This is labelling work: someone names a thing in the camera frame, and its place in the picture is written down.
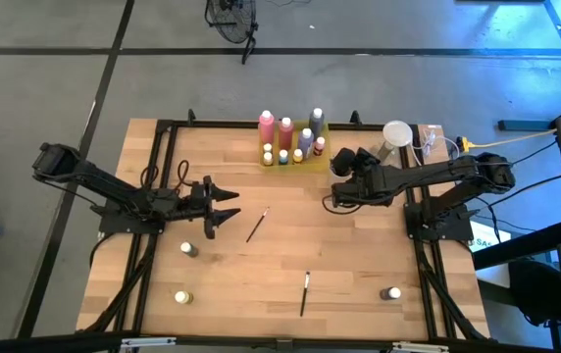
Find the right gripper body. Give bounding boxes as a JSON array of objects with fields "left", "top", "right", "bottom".
[{"left": 331, "top": 147, "right": 394, "bottom": 207}]

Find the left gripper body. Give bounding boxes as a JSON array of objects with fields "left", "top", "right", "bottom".
[{"left": 179, "top": 175, "right": 217, "bottom": 240}]

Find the thin brown handle paintbrush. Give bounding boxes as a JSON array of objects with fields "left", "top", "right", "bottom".
[{"left": 245, "top": 206, "right": 272, "bottom": 244}]

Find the large blue paint bottle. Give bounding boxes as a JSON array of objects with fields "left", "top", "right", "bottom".
[{"left": 296, "top": 127, "right": 315, "bottom": 159}]

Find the large grey paint bottle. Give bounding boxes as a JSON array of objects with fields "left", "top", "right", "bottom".
[{"left": 308, "top": 107, "right": 327, "bottom": 141}]

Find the large red paint bottle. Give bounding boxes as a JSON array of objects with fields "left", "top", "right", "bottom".
[{"left": 278, "top": 117, "right": 295, "bottom": 152}]

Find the large pink paint bottle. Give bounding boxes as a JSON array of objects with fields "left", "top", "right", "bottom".
[{"left": 258, "top": 110, "right": 277, "bottom": 145}]

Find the black paintbrush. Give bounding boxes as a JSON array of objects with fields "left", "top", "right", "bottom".
[{"left": 299, "top": 271, "right": 311, "bottom": 318}]

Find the yellow translucent plastic bin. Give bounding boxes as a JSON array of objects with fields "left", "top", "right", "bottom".
[{"left": 257, "top": 119, "right": 333, "bottom": 175}]

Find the white dome table lamp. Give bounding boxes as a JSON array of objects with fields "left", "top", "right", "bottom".
[{"left": 376, "top": 120, "right": 415, "bottom": 166}]

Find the green white sign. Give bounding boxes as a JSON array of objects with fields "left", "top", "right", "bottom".
[{"left": 470, "top": 220, "right": 512, "bottom": 254}]

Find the black floor fan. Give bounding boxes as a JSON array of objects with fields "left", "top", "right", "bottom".
[{"left": 204, "top": 0, "right": 260, "bottom": 66}]

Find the black metal beam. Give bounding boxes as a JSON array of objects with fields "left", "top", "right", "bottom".
[
  {"left": 471, "top": 218, "right": 561, "bottom": 271},
  {"left": 497, "top": 92, "right": 561, "bottom": 132}
]

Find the black office chair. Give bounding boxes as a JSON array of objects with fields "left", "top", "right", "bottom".
[{"left": 508, "top": 258, "right": 561, "bottom": 328}]

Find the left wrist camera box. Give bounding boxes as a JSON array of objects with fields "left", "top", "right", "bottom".
[{"left": 184, "top": 190, "right": 207, "bottom": 217}]

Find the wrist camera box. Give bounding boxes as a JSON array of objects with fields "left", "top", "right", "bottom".
[
  {"left": 354, "top": 157, "right": 385, "bottom": 190},
  {"left": 184, "top": 190, "right": 207, "bottom": 217}
]

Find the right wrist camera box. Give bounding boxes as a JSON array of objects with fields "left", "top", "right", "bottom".
[{"left": 354, "top": 157, "right": 385, "bottom": 190}]

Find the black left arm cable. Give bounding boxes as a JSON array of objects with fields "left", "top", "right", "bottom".
[
  {"left": 139, "top": 165, "right": 161, "bottom": 190},
  {"left": 175, "top": 160, "right": 192, "bottom": 190}
]

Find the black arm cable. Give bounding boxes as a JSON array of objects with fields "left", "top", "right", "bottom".
[
  {"left": 322, "top": 193, "right": 360, "bottom": 216},
  {"left": 139, "top": 165, "right": 161, "bottom": 190},
  {"left": 175, "top": 160, "right": 192, "bottom": 190}
]

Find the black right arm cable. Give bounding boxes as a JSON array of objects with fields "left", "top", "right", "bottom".
[{"left": 322, "top": 193, "right": 360, "bottom": 216}]

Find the black table frame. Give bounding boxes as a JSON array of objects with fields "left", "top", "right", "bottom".
[{"left": 76, "top": 108, "right": 490, "bottom": 353}]

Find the silver frame bracket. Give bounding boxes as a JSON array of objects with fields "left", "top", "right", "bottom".
[
  {"left": 390, "top": 341, "right": 451, "bottom": 353},
  {"left": 120, "top": 336, "right": 178, "bottom": 350}
]

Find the yellow hanging power cord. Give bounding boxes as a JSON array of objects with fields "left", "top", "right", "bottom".
[{"left": 459, "top": 127, "right": 559, "bottom": 151}]

